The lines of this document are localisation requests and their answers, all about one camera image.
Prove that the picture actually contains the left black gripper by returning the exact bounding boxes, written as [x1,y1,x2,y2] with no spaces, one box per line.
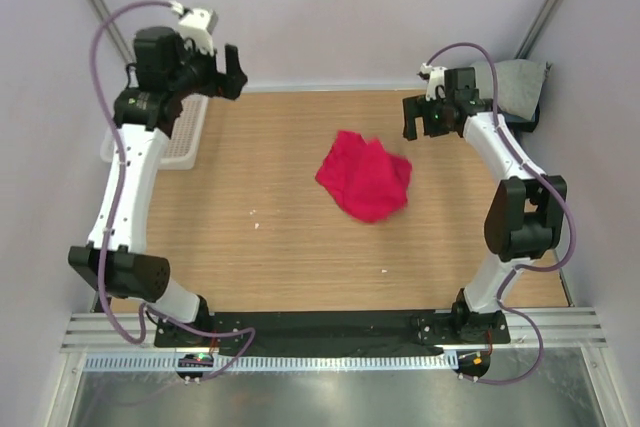
[169,33,248,102]

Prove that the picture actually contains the red t-shirt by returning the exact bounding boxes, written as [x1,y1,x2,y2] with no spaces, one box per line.
[315,130,412,223]

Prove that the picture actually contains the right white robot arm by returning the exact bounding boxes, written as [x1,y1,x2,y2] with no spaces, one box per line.
[403,64,567,345]

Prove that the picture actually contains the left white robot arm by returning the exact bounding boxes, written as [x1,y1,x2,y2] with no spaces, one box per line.
[68,27,248,347]

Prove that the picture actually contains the white plastic basket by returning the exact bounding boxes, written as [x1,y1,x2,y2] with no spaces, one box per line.
[99,94,210,172]

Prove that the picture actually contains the dark blue folded t-shirt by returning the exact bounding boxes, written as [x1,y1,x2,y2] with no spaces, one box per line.
[502,105,540,133]

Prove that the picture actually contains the grey folded t-shirt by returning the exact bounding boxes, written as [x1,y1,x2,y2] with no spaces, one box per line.
[471,59,551,120]

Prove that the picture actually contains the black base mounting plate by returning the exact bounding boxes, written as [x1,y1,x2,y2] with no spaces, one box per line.
[185,308,510,352]

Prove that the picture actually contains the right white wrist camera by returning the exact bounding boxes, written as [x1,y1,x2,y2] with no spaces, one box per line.
[418,63,447,101]

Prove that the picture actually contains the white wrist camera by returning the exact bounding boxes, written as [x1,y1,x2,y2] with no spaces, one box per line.
[170,1,218,56]
[418,63,447,101]

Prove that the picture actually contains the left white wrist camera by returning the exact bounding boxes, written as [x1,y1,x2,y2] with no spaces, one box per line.
[170,1,218,56]

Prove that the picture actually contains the left aluminium corner post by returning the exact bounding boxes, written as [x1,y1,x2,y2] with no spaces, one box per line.
[55,0,135,68]

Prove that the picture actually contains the aluminium frame rail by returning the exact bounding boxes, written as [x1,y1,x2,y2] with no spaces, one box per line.
[62,307,606,358]

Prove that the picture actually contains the white slotted cable duct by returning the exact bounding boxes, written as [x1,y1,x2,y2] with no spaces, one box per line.
[83,351,458,373]

